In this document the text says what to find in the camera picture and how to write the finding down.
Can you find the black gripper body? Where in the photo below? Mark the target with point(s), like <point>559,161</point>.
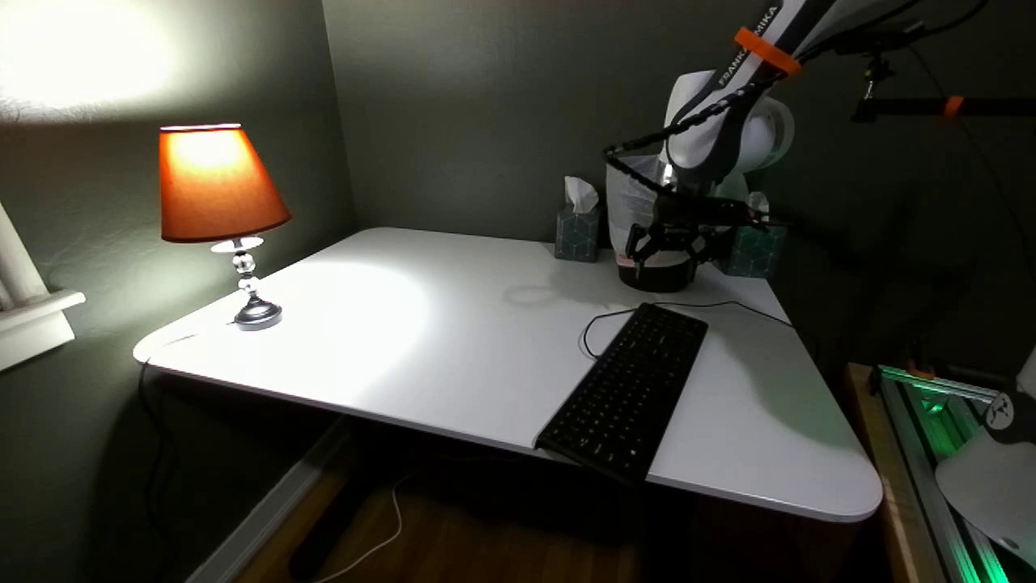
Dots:
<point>708,212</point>

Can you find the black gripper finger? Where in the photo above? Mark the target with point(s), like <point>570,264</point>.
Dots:
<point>646,249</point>
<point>687,251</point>

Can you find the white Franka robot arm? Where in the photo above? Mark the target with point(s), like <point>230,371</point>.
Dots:
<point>716,124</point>

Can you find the black computer keyboard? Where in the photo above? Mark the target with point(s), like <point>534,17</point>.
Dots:
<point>633,391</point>

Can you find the dark round waste bin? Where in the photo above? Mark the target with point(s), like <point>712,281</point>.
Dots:
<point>655,277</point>

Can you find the white bin with liner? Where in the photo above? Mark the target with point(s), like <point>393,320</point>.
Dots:
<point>627,200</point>

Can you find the teal tissue box white tissue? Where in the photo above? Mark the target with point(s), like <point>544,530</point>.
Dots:
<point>578,233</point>

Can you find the orange clip on boom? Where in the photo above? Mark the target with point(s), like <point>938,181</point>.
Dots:
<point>954,106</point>

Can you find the wooden bench edge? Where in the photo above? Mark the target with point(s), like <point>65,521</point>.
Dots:
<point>877,476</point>

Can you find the orange shade table lamp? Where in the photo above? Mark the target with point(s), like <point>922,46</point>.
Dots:
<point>216,183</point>

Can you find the grey metal desk bar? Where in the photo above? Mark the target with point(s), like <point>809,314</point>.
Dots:
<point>261,521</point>

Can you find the black camera boom rod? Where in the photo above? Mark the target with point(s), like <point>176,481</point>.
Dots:
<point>991,106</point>

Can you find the green-lit aluminium rail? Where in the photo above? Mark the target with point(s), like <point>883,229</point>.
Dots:
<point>918,457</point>

